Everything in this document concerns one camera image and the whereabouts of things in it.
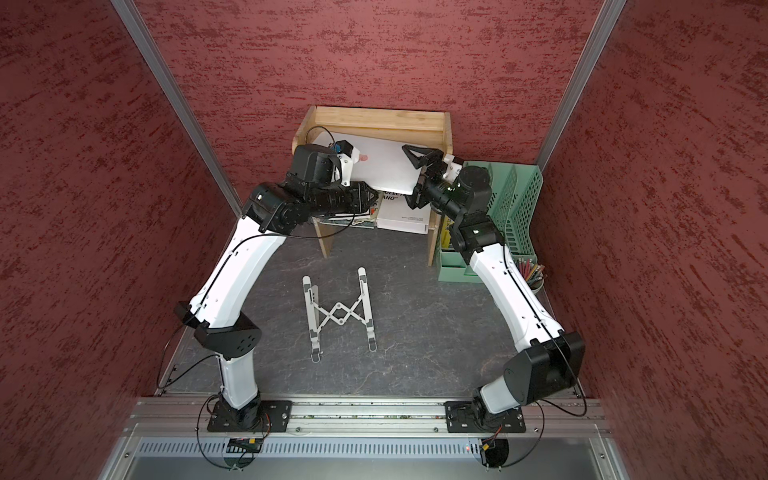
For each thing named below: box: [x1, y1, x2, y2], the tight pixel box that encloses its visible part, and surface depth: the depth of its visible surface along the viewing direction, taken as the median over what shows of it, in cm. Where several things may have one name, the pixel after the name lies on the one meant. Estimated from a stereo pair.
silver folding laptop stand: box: [303, 267, 377, 363], surface depth 89 cm
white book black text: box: [377, 191, 431, 234], surface depth 87 cm
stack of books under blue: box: [319, 213, 377, 229], surface depth 91 cm
